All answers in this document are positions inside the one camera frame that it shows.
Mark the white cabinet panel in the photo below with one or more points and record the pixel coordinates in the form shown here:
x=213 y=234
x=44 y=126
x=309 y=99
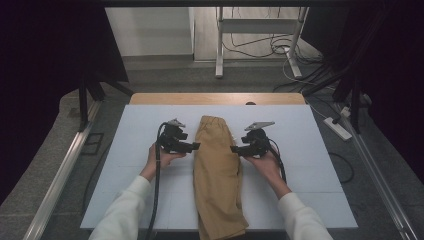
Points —
x=150 y=31

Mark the black metal stand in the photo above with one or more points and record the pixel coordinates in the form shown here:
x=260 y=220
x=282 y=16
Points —
x=355 y=100
x=83 y=100

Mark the aluminium floor rail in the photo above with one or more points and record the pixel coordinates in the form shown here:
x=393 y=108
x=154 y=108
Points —
x=376 y=173
x=60 y=180

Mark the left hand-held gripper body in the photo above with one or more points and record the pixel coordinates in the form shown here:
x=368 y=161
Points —
x=171 y=140

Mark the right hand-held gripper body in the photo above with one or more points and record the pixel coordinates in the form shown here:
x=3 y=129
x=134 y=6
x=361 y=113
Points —
x=256 y=143

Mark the wooden table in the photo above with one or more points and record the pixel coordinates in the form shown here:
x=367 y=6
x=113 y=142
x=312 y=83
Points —
x=200 y=98

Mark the white metal desk frame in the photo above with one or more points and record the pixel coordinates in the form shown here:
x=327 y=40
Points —
x=256 y=26

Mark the person's left hand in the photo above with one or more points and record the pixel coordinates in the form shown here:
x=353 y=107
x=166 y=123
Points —
x=156 y=163

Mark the tan children's pants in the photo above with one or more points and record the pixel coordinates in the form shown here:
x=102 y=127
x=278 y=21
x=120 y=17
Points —
x=216 y=180

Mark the dark curtain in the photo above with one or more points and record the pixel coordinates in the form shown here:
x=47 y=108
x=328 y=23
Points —
x=43 y=83
x=400 y=83

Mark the white power strip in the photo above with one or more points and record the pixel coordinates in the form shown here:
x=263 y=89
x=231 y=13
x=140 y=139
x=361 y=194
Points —
x=337 y=128

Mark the small dark round knob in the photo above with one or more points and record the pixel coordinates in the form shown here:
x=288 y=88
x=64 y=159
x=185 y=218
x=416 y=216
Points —
x=250 y=103

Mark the pale blue foam board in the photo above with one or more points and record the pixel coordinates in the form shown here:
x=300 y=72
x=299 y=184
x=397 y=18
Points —
x=310 y=150

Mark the person's right hand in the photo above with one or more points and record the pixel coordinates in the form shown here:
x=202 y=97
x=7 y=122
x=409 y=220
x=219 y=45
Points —
x=270 y=166

